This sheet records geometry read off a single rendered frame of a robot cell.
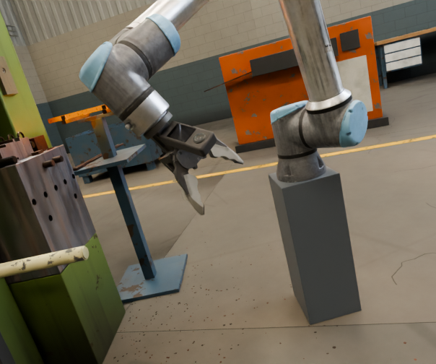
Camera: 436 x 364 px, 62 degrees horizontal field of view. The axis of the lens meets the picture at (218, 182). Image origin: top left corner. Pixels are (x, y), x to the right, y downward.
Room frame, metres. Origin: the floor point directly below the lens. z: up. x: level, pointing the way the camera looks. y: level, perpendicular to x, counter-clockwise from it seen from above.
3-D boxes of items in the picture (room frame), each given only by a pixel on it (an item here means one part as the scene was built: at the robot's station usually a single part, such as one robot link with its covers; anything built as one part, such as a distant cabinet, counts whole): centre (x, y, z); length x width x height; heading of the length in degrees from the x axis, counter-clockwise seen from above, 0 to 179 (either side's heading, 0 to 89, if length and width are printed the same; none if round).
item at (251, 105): (4.92, -1.28, 0.63); 2.10 x 1.12 x 1.25; 72
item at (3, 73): (1.77, 0.82, 1.27); 0.09 x 0.02 x 0.17; 173
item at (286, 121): (1.34, -0.33, 0.79); 0.17 x 0.15 x 0.18; 39
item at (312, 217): (1.35, -0.32, 0.30); 0.22 x 0.22 x 0.60; 2
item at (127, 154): (1.95, 0.53, 0.76); 0.40 x 0.30 x 0.02; 174
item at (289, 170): (1.35, -0.32, 0.65); 0.19 x 0.19 x 0.10
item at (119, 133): (5.64, 1.32, 0.36); 1.21 x 0.81 x 0.72; 78
